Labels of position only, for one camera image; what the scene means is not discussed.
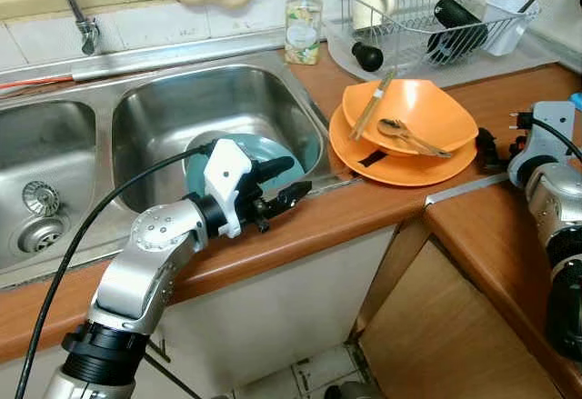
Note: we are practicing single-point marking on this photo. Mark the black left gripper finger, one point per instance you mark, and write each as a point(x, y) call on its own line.
point(285, 198)
point(273, 170)

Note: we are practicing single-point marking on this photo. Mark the white utensil cup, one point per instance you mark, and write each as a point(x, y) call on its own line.
point(507, 24)

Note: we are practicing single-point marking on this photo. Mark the grey drain tray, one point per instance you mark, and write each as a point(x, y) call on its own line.
point(527, 64)

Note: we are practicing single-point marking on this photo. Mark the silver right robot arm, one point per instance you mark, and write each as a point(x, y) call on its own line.
point(556, 226)

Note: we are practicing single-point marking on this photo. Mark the black round knob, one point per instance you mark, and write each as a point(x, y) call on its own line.
point(368, 56)

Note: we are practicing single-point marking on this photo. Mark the white cabinet front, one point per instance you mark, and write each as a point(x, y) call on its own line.
point(273, 317)

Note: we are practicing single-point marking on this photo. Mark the brown wooden cabinet panel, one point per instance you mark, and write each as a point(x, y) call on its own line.
point(446, 326)

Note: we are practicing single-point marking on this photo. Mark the orange tube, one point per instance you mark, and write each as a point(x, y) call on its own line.
point(36, 81)

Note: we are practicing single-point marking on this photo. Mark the wooden chopstick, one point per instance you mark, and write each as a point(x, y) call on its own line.
point(376, 104)
point(371, 106)

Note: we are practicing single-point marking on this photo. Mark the orange bowl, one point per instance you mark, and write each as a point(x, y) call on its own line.
point(427, 108)

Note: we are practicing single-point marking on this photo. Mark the black strip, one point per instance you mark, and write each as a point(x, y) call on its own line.
point(373, 158)

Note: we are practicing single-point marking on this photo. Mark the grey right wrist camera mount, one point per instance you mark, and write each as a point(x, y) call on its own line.
point(546, 135)

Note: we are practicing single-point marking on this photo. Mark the cream mug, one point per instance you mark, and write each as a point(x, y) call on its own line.
point(373, 8)

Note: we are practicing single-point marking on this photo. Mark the metal sink strainer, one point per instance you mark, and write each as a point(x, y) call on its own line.
point(41, 197)

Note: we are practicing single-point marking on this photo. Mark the black bottle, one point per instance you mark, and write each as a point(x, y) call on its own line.
point(457, 28)

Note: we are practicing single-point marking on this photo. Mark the orange plate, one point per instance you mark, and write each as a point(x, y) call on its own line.
point(409, 170)

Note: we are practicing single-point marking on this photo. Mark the teal plate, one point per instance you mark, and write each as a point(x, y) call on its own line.
point(273, 149)

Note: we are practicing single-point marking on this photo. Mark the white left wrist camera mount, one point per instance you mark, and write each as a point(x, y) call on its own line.
point(225, 176)

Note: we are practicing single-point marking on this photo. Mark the clear soap pump bottle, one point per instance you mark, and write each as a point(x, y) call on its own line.
point(303, 31)

